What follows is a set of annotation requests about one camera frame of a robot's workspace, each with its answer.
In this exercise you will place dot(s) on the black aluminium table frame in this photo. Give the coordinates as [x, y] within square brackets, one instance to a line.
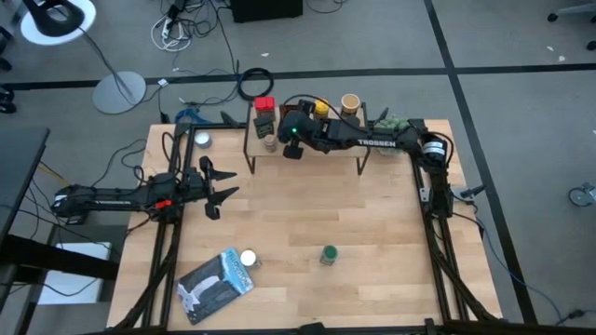
[170, 237]

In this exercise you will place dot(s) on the grey round lamp base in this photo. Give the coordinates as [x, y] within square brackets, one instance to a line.
[118, 91]

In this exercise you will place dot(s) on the small glass jar tan lid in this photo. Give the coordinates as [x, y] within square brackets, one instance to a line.
[270, 143]

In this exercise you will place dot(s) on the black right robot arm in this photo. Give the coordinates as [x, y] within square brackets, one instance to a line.
[377, 139]

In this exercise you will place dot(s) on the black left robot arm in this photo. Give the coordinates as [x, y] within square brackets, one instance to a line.
[116, 200]

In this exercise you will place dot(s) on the yellow lid spice jar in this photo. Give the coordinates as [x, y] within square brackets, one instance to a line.
[321, 108]

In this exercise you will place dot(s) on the black desk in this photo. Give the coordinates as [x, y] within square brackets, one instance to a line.
[18, 172]

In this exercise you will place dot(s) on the bagel sesame seasoning glass jar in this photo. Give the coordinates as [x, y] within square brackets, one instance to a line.
[248, 258]

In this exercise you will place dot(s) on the green black pepper tin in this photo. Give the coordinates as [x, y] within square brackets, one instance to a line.
[263, 126]

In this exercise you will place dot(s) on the black and cream spice can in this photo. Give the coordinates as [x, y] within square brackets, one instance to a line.
[350, 103]

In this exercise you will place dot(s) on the white box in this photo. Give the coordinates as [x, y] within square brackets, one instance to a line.
[74, 279]

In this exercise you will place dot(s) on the white round disc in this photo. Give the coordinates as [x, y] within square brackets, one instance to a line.
[86, 16]

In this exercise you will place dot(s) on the silver round tin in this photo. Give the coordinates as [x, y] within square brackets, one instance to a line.
[203, 139]

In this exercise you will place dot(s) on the green lid glass spice jar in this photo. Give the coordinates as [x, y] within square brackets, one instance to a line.
[329, 253]

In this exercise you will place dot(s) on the dark book with white print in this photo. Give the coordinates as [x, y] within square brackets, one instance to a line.
[214, 286]

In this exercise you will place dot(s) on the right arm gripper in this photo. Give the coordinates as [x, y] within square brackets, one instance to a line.
[302, 130]

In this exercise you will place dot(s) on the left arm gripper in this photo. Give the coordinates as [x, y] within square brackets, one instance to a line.
[193, 183]

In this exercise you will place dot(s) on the grey caster wheel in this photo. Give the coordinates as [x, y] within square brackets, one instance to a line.
[582, 194]

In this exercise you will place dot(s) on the wooden shelf with black frame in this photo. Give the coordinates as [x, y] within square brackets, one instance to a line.
[261, 151]

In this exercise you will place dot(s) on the black box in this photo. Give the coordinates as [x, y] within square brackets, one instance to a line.
[265, 9]

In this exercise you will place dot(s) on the green succulent in patterned pot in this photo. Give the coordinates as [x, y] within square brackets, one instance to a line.
[393, 123]

